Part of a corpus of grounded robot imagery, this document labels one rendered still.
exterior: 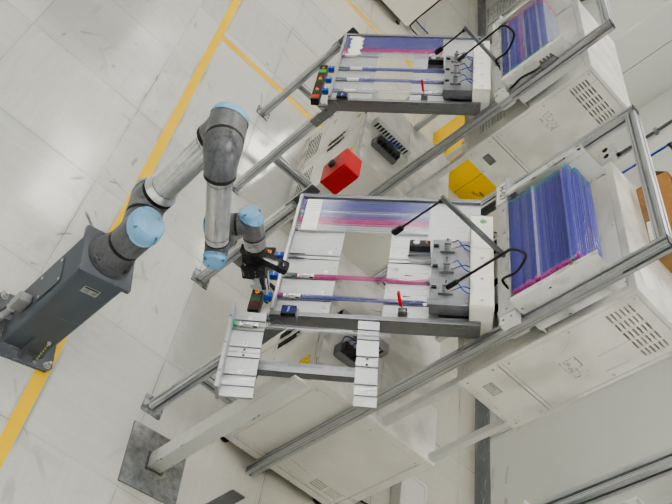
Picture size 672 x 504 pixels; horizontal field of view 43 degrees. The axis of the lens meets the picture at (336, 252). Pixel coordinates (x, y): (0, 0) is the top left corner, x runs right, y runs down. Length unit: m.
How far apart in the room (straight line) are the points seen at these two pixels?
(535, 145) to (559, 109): 0.21
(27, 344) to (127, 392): 0.45
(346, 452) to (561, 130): 1.79
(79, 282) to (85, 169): 1.10
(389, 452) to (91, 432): 1.12
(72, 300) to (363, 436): 1.21
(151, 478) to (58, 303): 0.77
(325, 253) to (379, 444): 0.78
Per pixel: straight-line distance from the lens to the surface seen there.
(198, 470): 3.42
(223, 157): 2.43
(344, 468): 3.51
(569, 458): 4.48
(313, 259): 3.12
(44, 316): 2.98
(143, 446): 3.29
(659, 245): 2.63
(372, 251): 4.56
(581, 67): 4.00
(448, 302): 2.85
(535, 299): 2.75
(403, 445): 3.35
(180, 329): 3.66
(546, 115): 4.06
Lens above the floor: 2.51
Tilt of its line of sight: 32 degrees down
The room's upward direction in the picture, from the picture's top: 55 degrees clockwise
